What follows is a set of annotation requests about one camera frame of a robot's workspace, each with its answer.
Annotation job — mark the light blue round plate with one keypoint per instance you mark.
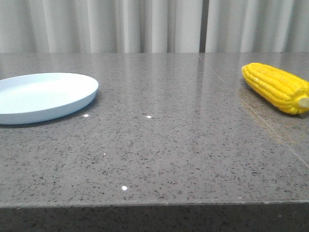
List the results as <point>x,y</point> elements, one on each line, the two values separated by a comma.
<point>41,97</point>

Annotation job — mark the yellow corn cob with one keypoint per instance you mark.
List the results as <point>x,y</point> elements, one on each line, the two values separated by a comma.
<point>286,91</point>

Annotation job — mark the grey pleated curtain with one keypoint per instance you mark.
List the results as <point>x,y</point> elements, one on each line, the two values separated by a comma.
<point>154,26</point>

